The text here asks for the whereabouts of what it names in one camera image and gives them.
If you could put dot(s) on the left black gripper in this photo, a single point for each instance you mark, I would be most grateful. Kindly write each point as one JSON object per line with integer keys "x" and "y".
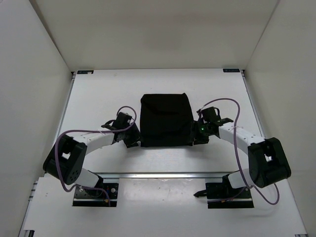
{"x": 136, "y": 137}

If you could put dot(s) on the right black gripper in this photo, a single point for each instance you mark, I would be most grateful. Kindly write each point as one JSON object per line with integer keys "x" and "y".
{"x": 197, "y": 139}

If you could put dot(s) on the black skirt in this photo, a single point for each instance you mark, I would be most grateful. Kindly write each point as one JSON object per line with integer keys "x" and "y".
{"x": 166, "y": 120}

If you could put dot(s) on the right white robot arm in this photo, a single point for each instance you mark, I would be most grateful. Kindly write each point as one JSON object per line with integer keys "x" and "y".
{"x": 267, "y": 162}

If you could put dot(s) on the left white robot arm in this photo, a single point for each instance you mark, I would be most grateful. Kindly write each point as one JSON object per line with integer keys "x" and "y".
{"x": 66, "y": 158}

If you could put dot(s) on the right table corner label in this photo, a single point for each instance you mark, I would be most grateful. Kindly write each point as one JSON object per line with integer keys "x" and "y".
{"x": 231, "y": 70}

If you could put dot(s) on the table corner label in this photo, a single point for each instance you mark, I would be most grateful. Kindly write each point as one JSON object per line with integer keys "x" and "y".
{"x": 231, "y": 70}
{"x": 85, "y": 72}

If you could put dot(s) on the left table corner label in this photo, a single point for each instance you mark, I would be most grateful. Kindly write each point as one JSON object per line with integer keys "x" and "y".
{"x": 85, "y": 72}

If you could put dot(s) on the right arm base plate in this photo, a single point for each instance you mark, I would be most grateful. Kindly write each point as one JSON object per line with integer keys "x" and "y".
{"x": 221, "y": 195}

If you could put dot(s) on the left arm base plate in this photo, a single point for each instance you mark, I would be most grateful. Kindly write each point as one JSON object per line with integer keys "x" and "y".
{"x": 93, "y": 198}

